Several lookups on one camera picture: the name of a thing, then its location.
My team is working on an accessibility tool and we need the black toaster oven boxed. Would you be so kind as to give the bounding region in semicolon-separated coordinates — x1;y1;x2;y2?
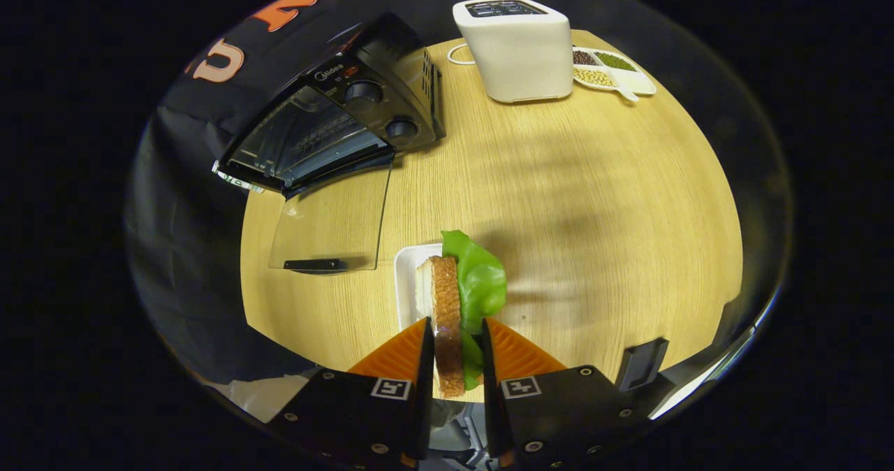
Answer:
212;12;446;274

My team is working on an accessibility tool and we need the bread and lettuce sandwich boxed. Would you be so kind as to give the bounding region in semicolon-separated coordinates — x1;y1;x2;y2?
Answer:
416;230;508;398

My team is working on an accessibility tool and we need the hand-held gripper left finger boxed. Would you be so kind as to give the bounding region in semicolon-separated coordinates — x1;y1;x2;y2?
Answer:
268;317;437;471

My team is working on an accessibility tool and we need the white pop-up toaster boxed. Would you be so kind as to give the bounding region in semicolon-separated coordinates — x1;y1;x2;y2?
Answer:
452;0;575;103

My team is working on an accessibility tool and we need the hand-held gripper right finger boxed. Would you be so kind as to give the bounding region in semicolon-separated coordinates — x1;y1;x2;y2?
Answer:
479;317;659;471

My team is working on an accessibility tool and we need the white divided bean dish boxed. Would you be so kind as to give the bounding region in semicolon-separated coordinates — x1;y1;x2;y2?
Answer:
571;45;657;103

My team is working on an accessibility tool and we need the white ribbed rectangular plate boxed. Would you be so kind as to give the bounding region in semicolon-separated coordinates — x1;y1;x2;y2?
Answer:
394;243;444;332

